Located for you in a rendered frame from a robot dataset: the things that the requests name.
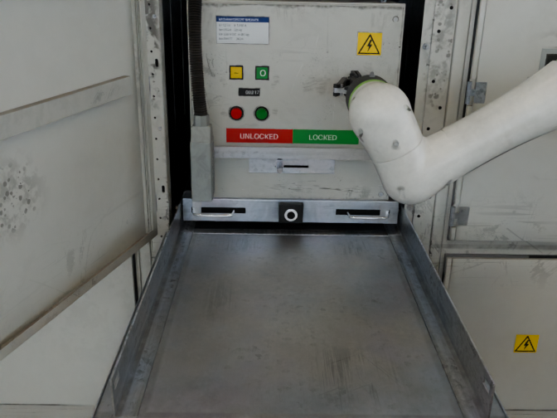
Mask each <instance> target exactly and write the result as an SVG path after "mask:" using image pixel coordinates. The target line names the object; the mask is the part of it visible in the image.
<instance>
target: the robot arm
mask: <svg viewBox="0 0 557 418"><path fill-rule="evenodd" d="M343 94H344V95H345V96H346V107H347V108H348V110H349V122H350V125H351V128H352V130H353V132H354V133H355V135H356V136H357V138H358V139H359V140H360V141H361V143H362V145H363V147H364V148H365V150H366V151H367V153H368V155H369V156H370V158H371V161H372V162H373V164H374V166H375V169H376V171H377V173H378V175H379V178H380V180H381V183H382V185H383V188H384V189H385V191H386V193H387V194H388V195H389V196H390V197H391V198H392V199H394V200H395V201H397V202H399V203H402V204H406V205H415V204H420V203H422V202H425V201H427V200H428V199H429V198H431V197H432V196H433V195H435V194H436V193H438V192H440V191H441V190H443V189H444V188H445V187H447V186H448V185H450V184H451V183H453V182H455V181H456V180H458V179H459V178H460V177H462V176H463V175H466V174H468V173H470V172H471V171H473V170H475V169H476V168H479V167H481V166H482V165H483V164H485V163H488V162H489V161H491V160H493V159H494V158H497V157H499V156H501V155H502V154H504V153H506V152H508V151H510V150H512V149H514V148H517V147H519V146H521V145H522V144H524V143H527V142H529V141H531V140H533V139H536V138H539V137H540V136H542V135H545V134H547V133H550V132H552V131H555V130H556V129H557V60H556V61H551V62H550V63H549V64H547V65H546V66H544V67H543V68H542V69H540V70H538V71H537V72H536V73H535V74H534V75H532V76H530V77H529V78H528V79H526V80H524V81H523V82H521V83H520V84H519V85H517V86H516V87H514V88H513V89H511V90H509V91H508V92H506V93H505V94H504V95H502V96H500V97H498V98H497V99H495V100H493V101H492V102H491V103H489V104H487V105H485V106H483V107H481V108H480V109H478V110H476V111H475V112H473V113H471V114H469V115H468V116H466V117H464V118H462V119H460V120H458V121H456V122H454V123H452V124H450V125H448V126H446V127H444V128H442V129H441V130H440V131H438V132H436V133H434V134H431V135H429V136H427V137H424V136H423V135H422V133H421V131H420V129H419V126H418V123H417V121H416V118H415V117H414V112H413V110H412V108H411V105H410V102H409V99H408V97H407V96H406V94H405V93H404V92H403V91H402V90H401V89H400V88H398V87H397V86H395V85H392V84H389V83H387V82H386V81H385V80H384V79H382V78H381V77H379V76H377V75H374V72H373V71H372V72H371V73H370V74H369V75H363V76H361V74H360V72H359V71H358V70H352V71H351V73H350V76H348V79H347V77H345V76H343V77H342V78H341V79H340V80H339V81H338V83H336V84H333V96H335V97H337V96H339V95H343Z"/></svg>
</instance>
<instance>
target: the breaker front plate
mask: <svg viewBox="0 0 557 418"><path fill-rule="evenodd" d="M201 7H202V9H201V10H202V11H201V12H202V14H201V36H202V38H201V39H202V40H201V41H202V43H201V44H202V45H201V46H202V48H201V49H202V50H201V51H203V52H202V54H203V55H202V56H203V57H202V59H203V60H202V61H203V62H202V63H203V67H202V68H203V73H204V74H203V75H204V77H203V78H205V79H204V83H205V84H204V85H205V86H204V87H205V89H204V90H205V99H206V107H207V111H206V112H207V113H208V114H209V115H210V124H212V130H213V136H214V146H238V147H289V148H364V147H363V145H362V143H361V141H360V140H359V143H358V144H319V143H227V142H226V129H320V130H352V128H351V125H350V122H349V110H348V108H347V107H346V96H345V95H344V94H343V95H339V96H337V97H335V96H333V84H336V83H338V81H339V80H340V79H341V78H342V77H343V76H345V77H347V79H348V76H350V73H351V71H352V70H358V71H359V72H360V74H361V76H363V75H369V74H370V73H371V72H372V71H373V72H374V75H377V76H379V77H381V78H382V79H384V80H385V81H386V82H387V83H389V84H392V85H395V86H397V85H398V74H399V65H400V47H401V37H402V27H403V18H404V7H367V6H324V5H280V4H237V3H202V6H201ZM216 16H224V17H269V44H268V45H267V44H221V43H216ZM358 32H374V33H382V42H381V53H380V56H368V55H357V42H358ZM230 66H243V80H230ZM255 66H269V80H256V79H255ZM239 88H249V89H259V96H239ZM233 106H239V107H241V108H242V110H243V111H244V115H243V117H242V118H241V119H239V120H234V119H232V118H231V117H230V109H231V108H232V107H233ZM260 106H263V107H265V108H267V109H268V111H269V117H268V118H267V119H266V120H258V119H256V117H255V115H254V112H255V110H256V109H257V108H258V107H260ZM275 161H278V159H277V158H215V194H214V197H247V198H301V199H355V200H387V197H388V194H387V193H386V191H385V189H384V188H383V185H382V183H381V180H380V178H379V175H378V173H377V171H376V169H375V166H374V164H373V162H372V161H371V160H333V159H283V160H282V161H308V168H283V172H282V173H278V172H277V168H276V167H275Z"/></svg>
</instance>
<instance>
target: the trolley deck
mask: <svg viewBox="0 0 557 418"><path fill-rule="evenodd" d="M166 236H167V232H166V233H165V235H164V237H163V239H162V243H161V245H160V247H159V249H158V252H157V255H156V257H155V260H154V262H153V265H152V268H151V269H150V272H149V274H148V277H147V280H146V282H145V285H144V286H143V290H142V292H141V294H140V296H139V299H138V302H137V304H136V307H135V309H134V311H133V315H132V317H131V319H130V321H129V324H128V327H127V329H126V332H125V334H124V337H123V340H122V342H121V343H120V346H119V350H118V351H117V354H116V356H115V359H114V362H113V364H112V367H111V368H110V371H109V375H108V376H107V379H106V381H105V384H104V387H103V389H102V392H101V393H100V395H99V399H98V401H97V403H96V406H95V408H94V411H93V414H92V416H91V417H92V418H110V414H111V411H112V410H113V409H112V400H111V391H110V383H109V379H110V377H111V375H112V372H113V370H114V367H115V364H116V362H117V360H118V357H119V354H120V352H121V349H122V347H123V345H124V341H125V339H126V337H127V335H128V331H129V329H130V326H131V324H132V321H133V318H134V316H135V314H136V312H137V309H138V306H139V304H140V301H141V299H142V297H143V293H144V290H145V289H146V286H147V284H148V281H149V278H150V276H151V273H152V272H153V268H154V265H155V264H156V261H157V258H158V255H159V253H160V250H161V249H162V245H163V242H164V241H165V238H166ZM138 418H463V414H462V412H461V410H460V408H459V405H458V403H457V400H456V398H455V395H454V394H453V390H452V388H451V386H450V384H449V382H448V379H447V376H446V374H445V371H444V369H443V366H442V364H441V362H440V360H439V358H438V354H437V352H436V350H435V347H434V345H433V342H432V340H431V337H430V336H429V332H428V330H427V328H426V326H425V323H424V321H423V318H422V316H421V313H420V311H419V308H418V306H417V304H416V302H415V299H414V296H413V294H412V292H411V289H410V287H409V284H408V282H407V279H406V278H405V275H404V272H403V270H402V268H401V265H400V263H399V260H398V258H397V255H396V253H395V250H394V248H393V246H392V244H391V241H390V238H389V237H388V236H302V235H246V234H192V237H191V242H190V245H189V247H188V251H187V253H186V259H185V261H184V264H183V266H182V272H181V274H180V278H179V280H178V283H177V288H176V291H175V294H174V297H173V300H172V305H171V308H170V311H169V314H168V316H167V321H166V324H165V327H164V330H163V333H162V338H161V341H160V343H159V347H158V350H157V355H156V357H155V360H154V364H153V368H152V371H151V374H150V377H149V380H148V384H147V387H146V391H145V393H144V396H143V401H142V404H141V407H140V410H139V413H138Z"/></svg>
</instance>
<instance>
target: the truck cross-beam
mask: <svg viewBox="0 0 557 418"><path fill-rule="evenodd" d="M280 202H302V203H303V222H328V223H379V221H380V220H362V219H351V218H349V217H348V216H347V214H346V211H349V213H350V214H351V215H352V216H380V203H381V202H389V203H390V209H389V214H390V216H389V218H388V223H384V224H397V220H398V210H399V203H398V202H397V201H395V200H394V199H392V198H391V197H390V196H389V200H355V199H301V198H247V197H213V200H212V202H201V214H230V213H231V212H232V211H233V209H235V214H234V215H233V216H231V217H202V218H201V220H202V221H272V222H279V203H280ZM182 205H183V221H193V220H192V199H191V192H185V194H184V197H183V198H182Z"/></svg>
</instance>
